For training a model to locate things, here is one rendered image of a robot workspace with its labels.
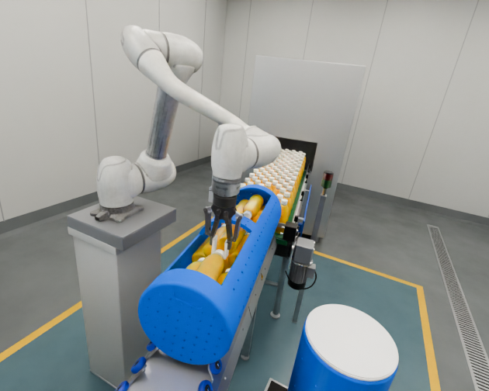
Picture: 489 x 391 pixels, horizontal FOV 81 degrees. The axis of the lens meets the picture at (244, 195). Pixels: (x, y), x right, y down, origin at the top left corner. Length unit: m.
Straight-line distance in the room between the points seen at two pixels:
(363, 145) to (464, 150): 1.46
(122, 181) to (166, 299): 0.72
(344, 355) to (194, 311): 0.45
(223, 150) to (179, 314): 0.47
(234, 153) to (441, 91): 4.90
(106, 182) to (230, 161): 0.74
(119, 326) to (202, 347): 0.86
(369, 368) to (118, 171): 1.19
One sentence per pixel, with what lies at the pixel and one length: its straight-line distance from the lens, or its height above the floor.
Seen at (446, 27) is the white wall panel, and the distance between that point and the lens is 5.60.
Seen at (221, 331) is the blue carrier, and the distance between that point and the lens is 0.83.
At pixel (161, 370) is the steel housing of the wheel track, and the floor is 0.93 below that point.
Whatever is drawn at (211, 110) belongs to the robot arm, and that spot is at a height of 1.63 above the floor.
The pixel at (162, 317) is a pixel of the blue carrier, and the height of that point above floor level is 1.10.
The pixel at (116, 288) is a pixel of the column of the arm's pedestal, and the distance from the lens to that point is 1.55.
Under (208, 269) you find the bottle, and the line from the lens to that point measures 0.89.
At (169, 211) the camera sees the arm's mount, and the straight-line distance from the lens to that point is 1.51.
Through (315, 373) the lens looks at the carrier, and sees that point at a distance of 1.00.
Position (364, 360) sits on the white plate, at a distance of 1.00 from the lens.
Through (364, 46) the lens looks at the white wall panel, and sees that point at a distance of 5.56.
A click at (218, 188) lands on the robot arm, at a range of 0.86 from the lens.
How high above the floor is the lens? 1.73
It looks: 22 degrees down
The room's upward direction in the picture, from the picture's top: 7 degrees clockwise
